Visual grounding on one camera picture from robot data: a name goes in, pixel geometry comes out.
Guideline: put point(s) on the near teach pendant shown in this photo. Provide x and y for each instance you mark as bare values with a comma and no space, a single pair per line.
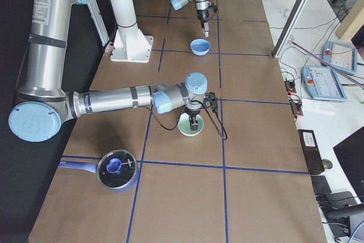
322,83

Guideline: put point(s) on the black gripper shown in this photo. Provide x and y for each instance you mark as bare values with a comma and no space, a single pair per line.
193,110
203,16

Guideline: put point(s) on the aluminium frame post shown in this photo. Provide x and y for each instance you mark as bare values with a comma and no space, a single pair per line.
288,27

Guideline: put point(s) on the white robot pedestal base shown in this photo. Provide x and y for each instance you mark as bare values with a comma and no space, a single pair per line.
130,44

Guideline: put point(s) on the blue saucepan with glass lid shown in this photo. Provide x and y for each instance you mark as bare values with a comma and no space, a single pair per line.
117,170

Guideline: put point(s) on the right black usb hub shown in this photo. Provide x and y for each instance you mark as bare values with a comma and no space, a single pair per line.
296,107

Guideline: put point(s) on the far teach pendant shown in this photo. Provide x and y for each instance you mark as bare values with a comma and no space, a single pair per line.
340,56

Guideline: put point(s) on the green bowl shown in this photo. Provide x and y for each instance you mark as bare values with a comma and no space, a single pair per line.
184,125

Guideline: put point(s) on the blue bowl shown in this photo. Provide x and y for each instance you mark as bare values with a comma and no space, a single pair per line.
200,47

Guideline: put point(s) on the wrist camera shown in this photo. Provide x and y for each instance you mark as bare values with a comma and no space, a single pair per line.
214,8
211,102

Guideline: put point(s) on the teach pendant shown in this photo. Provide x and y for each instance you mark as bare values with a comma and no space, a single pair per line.
322,83
340,56

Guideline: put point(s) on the black power box with label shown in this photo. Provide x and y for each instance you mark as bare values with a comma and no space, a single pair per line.
311,151

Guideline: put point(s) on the black monitor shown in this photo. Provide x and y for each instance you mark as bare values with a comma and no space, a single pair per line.
349,153

